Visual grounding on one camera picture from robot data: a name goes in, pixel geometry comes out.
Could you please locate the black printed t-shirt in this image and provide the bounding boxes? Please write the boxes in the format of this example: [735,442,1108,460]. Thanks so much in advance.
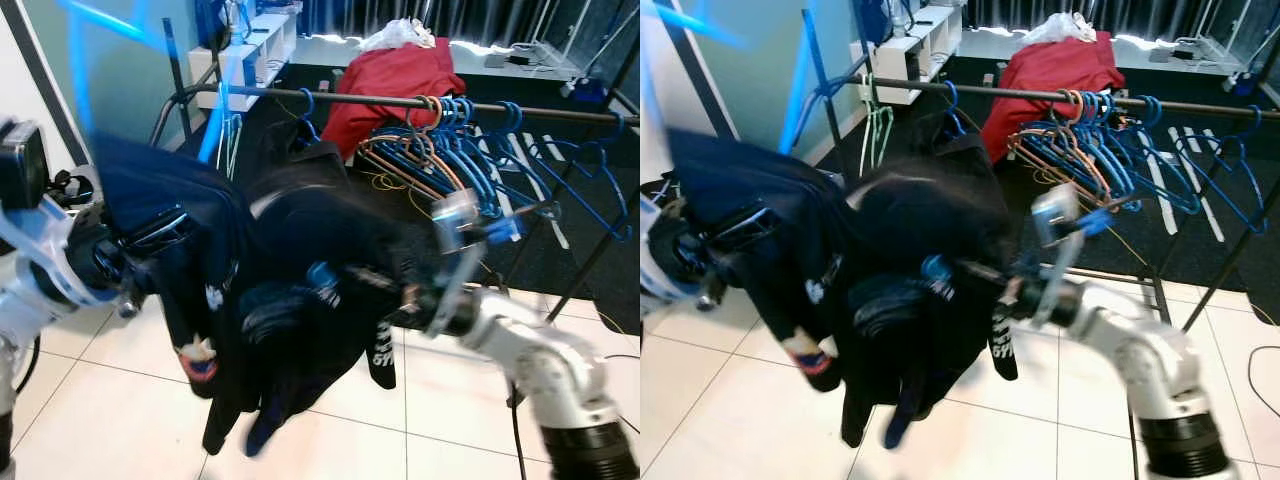
[665,128,1023,451]
[90,133,423,459]

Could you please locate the black metal garment rack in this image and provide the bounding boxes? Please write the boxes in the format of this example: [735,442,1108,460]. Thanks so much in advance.
[800,10,1280,336]
[150,20,641,336]

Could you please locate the red cloth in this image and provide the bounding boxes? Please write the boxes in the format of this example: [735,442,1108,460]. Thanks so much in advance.
[980,32,1128,163]
[320,38,468,161]

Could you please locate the white shelf unit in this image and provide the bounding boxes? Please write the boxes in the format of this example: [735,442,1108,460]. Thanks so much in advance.
[187,10,299,113]
[850,5,964,106]

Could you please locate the white plastic bag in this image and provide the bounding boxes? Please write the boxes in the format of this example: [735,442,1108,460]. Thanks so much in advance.
[358,17,438,53]
[1018,10,1098,46]

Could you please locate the dark curtains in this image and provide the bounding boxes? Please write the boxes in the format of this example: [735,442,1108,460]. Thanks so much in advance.
[965,0,1216,31]
[300,0,566,46]

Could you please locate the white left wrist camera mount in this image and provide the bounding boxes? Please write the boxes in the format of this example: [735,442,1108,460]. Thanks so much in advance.
[0,118,106,311]
[640,180,706,309]

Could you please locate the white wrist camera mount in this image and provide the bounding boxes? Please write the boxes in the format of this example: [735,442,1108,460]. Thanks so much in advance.
[1030,183,1089,326]
[0,118,106,311]
[430,188,493,336]
[640,180,706,309]

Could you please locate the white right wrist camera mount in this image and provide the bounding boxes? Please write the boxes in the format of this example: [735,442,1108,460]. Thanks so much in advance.
[430,188,493,336]
[1030,183,1089,326]

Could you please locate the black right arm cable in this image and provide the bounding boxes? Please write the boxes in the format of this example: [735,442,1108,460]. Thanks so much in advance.
[505,375,531,480]

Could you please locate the white wire hanger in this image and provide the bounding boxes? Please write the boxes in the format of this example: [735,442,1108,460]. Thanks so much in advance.
[858,75,883,171]
[212,110,233,181]

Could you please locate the green wire hanger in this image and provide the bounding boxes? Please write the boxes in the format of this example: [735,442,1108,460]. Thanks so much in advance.
[872,75,898,173]
[225,108,247,181]

